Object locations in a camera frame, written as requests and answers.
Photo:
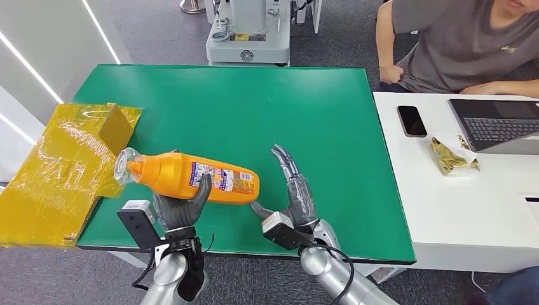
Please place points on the person's right hand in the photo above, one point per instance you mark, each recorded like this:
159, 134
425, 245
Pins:
391, 75

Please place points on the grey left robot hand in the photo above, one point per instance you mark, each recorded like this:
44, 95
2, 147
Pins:
181, 212

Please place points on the person's left hand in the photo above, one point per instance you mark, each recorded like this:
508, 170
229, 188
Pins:
484, 89

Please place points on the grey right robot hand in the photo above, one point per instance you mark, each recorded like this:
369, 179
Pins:
301, 198

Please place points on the orange plastic bottle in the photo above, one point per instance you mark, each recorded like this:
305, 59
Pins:
172, 174

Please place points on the grey laptop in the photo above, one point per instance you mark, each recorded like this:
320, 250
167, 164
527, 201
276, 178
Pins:
497, 126

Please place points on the person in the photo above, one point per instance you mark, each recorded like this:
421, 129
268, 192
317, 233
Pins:
459, 46

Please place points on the black smartphone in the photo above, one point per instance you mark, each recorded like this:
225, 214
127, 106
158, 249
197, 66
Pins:
412, 121

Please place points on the gold snack wrapper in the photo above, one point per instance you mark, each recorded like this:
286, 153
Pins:
448, 160

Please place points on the white table leg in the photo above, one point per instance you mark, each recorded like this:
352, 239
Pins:
316, 17

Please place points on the green table mat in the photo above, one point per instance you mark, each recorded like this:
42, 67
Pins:
252, 113

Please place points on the yellow film wrapped cardboard box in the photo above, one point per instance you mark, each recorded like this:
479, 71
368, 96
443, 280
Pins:
59, 177

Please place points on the grey wheeled machine base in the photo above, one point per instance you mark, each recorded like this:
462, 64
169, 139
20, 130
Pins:
248, 46

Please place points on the dark blue cloth item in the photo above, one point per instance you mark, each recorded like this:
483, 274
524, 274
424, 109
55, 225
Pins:
518, 288

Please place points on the chrome chair base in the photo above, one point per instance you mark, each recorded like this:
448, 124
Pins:
191, 7

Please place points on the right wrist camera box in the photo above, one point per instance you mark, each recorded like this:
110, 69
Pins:
286, 233

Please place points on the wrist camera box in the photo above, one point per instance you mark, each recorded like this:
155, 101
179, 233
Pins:
286, 233
137, 225

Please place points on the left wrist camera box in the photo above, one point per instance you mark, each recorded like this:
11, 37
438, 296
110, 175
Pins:
137, 225

